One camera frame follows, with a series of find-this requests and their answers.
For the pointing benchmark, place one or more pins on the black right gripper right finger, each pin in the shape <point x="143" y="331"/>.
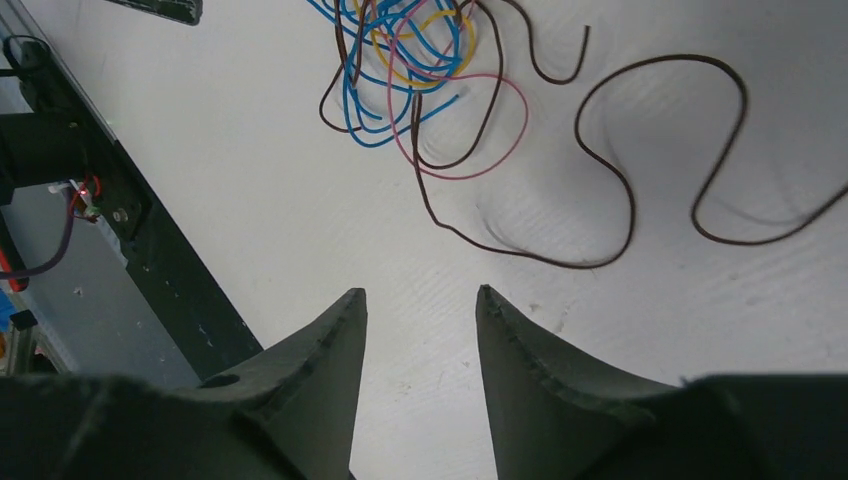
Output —
<point x="557" y="412"/>

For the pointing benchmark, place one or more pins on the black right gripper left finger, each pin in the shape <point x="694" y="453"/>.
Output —
<point x="286" y="413"/>

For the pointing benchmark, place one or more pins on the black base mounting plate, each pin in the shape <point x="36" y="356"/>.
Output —
<point x="87" y="247"/>

